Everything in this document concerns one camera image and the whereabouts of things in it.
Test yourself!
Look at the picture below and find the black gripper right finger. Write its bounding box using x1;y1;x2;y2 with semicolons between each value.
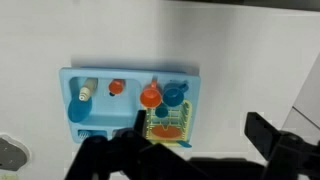
244;111;320;180

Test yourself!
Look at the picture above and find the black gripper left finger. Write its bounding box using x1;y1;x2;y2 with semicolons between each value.
64;109;214;180

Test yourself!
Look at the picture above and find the orange toy plate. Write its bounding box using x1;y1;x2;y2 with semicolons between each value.
151;124;184;140

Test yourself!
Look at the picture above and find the yellow toy dish rack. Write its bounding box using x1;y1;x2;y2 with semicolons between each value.
143;99;193;146

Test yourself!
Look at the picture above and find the orange toy mug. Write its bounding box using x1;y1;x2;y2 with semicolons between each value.
139;78;163;109

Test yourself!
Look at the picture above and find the grey metal mount plate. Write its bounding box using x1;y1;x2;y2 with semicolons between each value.
0;134;31;173

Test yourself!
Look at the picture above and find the blue toy utensil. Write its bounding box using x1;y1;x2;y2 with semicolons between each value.
176;139;193;149

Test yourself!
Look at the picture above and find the blue toy mug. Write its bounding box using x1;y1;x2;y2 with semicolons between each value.
162;81;190;108

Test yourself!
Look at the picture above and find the small orange toy cup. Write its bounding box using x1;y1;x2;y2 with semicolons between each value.
108;79;126;96

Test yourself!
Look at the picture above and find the light blue toy sink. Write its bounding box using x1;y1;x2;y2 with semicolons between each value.
59;66;202;148

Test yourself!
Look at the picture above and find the blue toy plate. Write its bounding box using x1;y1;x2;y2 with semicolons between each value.
67;96;93;123

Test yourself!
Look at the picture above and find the cream toy soap bottle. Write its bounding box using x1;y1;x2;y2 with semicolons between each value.
78;77;99;102

